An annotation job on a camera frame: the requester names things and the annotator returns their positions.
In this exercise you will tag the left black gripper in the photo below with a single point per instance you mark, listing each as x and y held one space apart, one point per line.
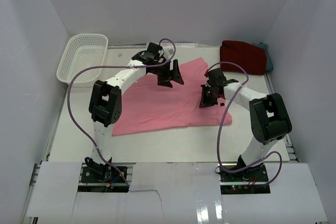
174 75

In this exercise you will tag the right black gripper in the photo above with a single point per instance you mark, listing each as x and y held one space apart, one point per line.
205 102

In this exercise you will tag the pink t shirt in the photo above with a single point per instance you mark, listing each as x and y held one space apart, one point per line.
147 107

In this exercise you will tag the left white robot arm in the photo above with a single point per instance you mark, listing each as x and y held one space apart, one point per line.
105 104

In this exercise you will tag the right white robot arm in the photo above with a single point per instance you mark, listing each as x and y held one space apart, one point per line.
269 119

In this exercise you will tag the papers at back edge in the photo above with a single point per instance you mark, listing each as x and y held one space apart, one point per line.
167 44

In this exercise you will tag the folded dark red t shirt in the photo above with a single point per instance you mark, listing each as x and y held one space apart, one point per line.
251 58

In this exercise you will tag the folded teal t shirt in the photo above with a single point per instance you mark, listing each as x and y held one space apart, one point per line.
264 46

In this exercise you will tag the white plastic mesh basket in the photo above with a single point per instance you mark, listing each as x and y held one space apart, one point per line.
82 51

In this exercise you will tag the white paper sheet front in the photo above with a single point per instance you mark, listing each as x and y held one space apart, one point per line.
174 193

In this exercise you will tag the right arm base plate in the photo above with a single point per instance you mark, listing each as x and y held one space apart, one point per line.
248 182

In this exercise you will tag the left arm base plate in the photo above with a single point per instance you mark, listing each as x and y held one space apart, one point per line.
111 182

